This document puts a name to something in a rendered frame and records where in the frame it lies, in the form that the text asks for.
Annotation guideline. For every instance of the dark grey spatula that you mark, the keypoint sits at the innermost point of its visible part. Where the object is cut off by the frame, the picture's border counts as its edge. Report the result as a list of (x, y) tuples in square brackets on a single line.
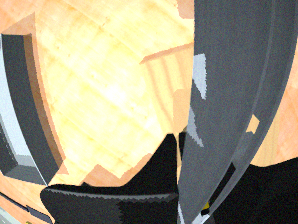
[(36, 213)]

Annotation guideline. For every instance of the grey roasting tin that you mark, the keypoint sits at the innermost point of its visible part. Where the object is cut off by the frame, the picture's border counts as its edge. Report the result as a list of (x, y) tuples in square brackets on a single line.
[(24, 152)]

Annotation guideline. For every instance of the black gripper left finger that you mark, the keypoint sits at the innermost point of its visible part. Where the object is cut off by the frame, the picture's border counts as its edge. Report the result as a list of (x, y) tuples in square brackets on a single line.
[(150, 197)]

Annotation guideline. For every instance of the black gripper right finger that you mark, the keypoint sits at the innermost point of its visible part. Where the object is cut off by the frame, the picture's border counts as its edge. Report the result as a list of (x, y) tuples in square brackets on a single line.
[(250, 195)]

